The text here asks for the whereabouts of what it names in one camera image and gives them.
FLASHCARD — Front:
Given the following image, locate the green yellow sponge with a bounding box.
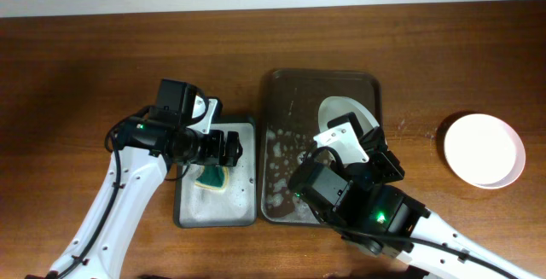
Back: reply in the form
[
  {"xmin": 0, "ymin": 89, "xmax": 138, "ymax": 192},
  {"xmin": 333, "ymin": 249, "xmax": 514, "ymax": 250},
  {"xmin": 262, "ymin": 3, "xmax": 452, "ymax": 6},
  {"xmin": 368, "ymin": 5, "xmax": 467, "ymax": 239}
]
[{"xmin": 195, "ymin": 166, "xmax": 229, "ymax": 191}]

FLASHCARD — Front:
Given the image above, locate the pale green stained plate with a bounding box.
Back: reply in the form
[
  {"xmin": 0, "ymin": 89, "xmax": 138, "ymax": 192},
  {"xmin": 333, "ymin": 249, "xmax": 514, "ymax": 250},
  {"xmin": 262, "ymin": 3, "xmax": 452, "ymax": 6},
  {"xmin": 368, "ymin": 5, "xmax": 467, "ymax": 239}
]
[{"xmin": 317, "ymin": 96, "xmax": 380, "ymax": 137}]

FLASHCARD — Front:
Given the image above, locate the cream white plate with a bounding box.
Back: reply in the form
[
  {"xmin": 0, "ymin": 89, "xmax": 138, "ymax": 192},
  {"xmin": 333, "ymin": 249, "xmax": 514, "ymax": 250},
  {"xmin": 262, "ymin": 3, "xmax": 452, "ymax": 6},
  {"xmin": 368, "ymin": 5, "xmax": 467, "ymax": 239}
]
[{"xmin": 443, "ymin": 113, "xmax": 519, "ymax": 189}]

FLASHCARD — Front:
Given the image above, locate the pink white plate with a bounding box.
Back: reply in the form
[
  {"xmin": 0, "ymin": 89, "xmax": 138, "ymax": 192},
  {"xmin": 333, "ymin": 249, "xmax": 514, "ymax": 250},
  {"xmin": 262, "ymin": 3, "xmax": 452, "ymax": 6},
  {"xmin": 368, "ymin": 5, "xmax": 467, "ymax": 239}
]
[{"xmin": 481, "ymin": 127, "xmax": 526, "ymax": 189}]

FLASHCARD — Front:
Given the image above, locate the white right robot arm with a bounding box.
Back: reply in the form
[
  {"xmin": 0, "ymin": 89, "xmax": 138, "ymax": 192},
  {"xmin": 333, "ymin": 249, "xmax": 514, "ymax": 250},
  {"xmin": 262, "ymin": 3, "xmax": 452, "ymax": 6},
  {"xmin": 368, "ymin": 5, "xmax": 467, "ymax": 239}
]
[{"xmin": 321, "ymin": 113, "xmax": 533, "ymax": 278}]

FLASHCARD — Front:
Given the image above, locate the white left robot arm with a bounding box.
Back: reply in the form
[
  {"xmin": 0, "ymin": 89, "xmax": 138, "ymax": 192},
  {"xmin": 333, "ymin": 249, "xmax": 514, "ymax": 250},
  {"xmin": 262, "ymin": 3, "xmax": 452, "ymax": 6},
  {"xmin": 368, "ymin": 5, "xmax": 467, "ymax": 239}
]
[{"xmin": 47, "ymin": 113, "xmax": 256, "ymax": 278}]

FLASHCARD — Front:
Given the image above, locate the grey soapy tray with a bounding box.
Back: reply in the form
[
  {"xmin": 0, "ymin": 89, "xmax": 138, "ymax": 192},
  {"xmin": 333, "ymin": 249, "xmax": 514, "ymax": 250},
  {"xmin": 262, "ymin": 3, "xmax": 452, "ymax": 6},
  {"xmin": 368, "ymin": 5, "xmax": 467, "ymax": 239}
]
[{"xmin": 173, "ymin": 115, "xmax": 257, "ymax": 229}]

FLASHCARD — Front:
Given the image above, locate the dark brown serving tray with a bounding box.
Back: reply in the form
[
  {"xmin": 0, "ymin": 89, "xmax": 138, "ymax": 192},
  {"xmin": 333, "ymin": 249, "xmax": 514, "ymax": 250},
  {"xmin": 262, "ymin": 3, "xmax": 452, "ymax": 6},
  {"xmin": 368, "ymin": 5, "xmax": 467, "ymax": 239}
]
[{"xmin": 258, "ymin": 68, "xmax": 382, "ymax": 226}]

